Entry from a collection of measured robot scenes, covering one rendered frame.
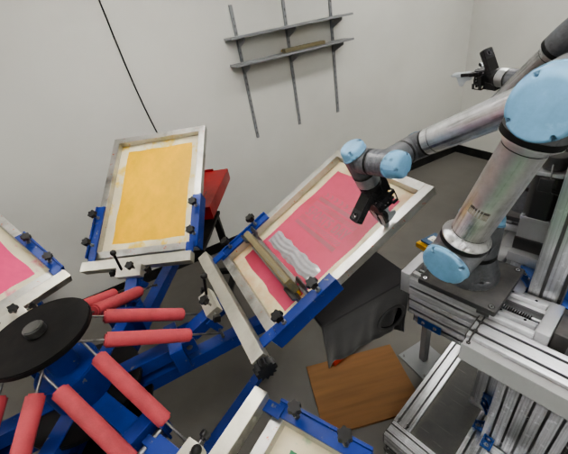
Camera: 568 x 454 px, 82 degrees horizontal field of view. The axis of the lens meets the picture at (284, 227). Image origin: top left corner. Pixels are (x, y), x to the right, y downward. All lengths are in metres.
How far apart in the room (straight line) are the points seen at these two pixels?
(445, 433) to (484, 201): 1.43
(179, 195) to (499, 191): 1.53
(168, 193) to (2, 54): 1.58
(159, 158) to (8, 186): 1.45
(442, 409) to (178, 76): 2.93
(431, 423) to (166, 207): 1.76
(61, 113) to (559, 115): 2.91
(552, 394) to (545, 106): 0.69
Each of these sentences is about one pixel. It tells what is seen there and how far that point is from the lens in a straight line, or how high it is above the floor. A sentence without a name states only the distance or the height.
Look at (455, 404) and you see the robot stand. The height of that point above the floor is 0.21.
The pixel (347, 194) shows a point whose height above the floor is 1.32.
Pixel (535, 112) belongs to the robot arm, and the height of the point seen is 1.82.
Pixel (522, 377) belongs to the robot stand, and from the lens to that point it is 1.08.
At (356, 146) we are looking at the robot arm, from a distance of 0.97.
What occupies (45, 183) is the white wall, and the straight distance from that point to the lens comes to 3.20.
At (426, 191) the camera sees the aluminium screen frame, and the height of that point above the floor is 1.41.
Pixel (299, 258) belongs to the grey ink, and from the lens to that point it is 1.33.
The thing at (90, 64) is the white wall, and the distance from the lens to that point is 3.02.
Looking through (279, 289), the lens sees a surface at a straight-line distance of 1.31.
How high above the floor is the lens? 2.01
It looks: 32 degrees down
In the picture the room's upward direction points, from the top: 11 degrees counter-clockwise
